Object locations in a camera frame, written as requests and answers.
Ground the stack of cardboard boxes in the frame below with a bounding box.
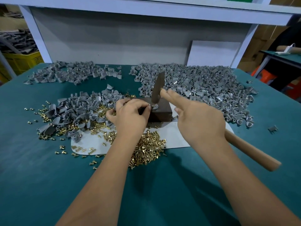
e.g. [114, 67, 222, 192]
[237, 0, 301, 73]

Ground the person's right hand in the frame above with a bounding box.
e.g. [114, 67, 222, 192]
[160, 89, 227, 149]

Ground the white paper sheet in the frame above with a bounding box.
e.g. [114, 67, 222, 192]
[71, 103, 235, 156]

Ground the person's left forearm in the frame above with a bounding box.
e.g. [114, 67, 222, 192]
[56, 135, 145, 226]

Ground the person's left hand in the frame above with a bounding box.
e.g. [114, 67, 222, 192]
[106, 98, 152, 140]

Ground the flat spread of grey parts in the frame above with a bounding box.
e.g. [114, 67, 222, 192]
[23, 61, 123, 86]

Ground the dark metal anvil block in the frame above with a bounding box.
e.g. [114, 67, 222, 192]
[138, 97, 173, 123]

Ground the person's right forearm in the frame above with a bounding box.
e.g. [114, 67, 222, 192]
[194, 136, 301, 226]

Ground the hammer with wooden handle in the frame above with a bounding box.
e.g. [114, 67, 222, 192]
[150, 70, 282, 172]

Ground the medium pile of grey parts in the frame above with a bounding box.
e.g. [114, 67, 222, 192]
[38, 84, 125, 143]

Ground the pile of brass rivets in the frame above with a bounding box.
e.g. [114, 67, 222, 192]
[24, 93, 167, 171]

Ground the white tape dispenser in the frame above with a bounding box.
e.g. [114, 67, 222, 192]
[275, 43, 296, 56]

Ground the large pile of grey parts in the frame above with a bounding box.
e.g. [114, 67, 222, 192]
[129, 63, 259, 129]

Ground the red plastic stool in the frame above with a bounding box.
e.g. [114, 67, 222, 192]
[285, 79, 301, 100]

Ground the green topped side table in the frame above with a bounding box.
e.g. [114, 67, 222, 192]
[253, 50, 301, 78]

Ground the yellow plastic crate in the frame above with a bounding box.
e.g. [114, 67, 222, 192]
[2, 51, 45, 76]

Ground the orange plastic stool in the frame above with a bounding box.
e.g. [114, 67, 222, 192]
[251, 66, 277, 84]

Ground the white shelf frame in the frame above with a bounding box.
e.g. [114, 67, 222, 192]
[0, 0, 301, 69]

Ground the heap of grey parts in crate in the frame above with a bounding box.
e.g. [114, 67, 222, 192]
[0, 29, 38, 54]

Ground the cardboard tube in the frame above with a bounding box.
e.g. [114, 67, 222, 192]
[276, 46, 301, 54]

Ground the white board panel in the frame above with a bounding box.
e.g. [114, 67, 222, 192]
[187, 40, 242, 67]

